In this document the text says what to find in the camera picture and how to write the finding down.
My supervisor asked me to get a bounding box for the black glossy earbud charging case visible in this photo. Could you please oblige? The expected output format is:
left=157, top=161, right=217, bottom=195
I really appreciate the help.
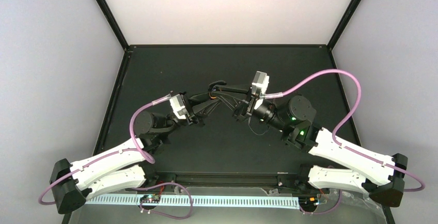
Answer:
left=207, top=80, right=227, bottom=102

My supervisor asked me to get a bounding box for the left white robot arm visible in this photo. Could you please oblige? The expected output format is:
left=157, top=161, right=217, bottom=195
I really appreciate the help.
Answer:
left=38, top=93, right=221, bottom=214

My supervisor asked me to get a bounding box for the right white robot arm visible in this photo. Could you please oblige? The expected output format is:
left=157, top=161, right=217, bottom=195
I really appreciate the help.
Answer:
left=210, top=85, right=408, bottom=207

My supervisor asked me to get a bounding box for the clear plastic sheet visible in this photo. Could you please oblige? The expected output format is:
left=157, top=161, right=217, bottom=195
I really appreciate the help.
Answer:
left=256, top=188, right=386, bottom=223

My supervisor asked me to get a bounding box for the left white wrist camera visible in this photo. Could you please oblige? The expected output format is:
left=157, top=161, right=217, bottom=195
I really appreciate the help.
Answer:
left=169, top=94, right=188, bottom=120

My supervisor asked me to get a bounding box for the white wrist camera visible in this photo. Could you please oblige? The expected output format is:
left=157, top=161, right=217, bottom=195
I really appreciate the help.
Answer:
left=251, top=71, right=270, bottom=100
left=169, top=94, right=188, bottom=120

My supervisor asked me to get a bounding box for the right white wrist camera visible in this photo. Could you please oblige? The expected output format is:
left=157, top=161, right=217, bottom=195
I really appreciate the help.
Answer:
left=251, top=71, right=270, bottom=100

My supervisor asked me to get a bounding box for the black aluminium front rail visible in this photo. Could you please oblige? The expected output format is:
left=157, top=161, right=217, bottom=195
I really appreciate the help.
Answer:
left=155, top=171, right=307, bottom=190

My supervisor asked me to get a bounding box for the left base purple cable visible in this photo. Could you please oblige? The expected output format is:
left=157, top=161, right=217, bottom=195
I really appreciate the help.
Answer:
left=131, top=182, right=194, bottom=220

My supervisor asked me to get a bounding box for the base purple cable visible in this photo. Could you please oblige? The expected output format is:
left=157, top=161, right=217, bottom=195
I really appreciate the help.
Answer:
left=298, top=189, right=343, bottom=216
left=131, top=182, right=194, bottom=220

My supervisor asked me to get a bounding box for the white slotted cable duct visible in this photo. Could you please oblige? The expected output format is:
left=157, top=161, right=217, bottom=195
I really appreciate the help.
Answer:
left=86, top=194, right=300, bottom=210

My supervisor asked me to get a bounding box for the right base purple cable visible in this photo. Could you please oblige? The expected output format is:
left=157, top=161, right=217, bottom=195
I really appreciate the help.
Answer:
left=298, top=189, right=343, bottom=216

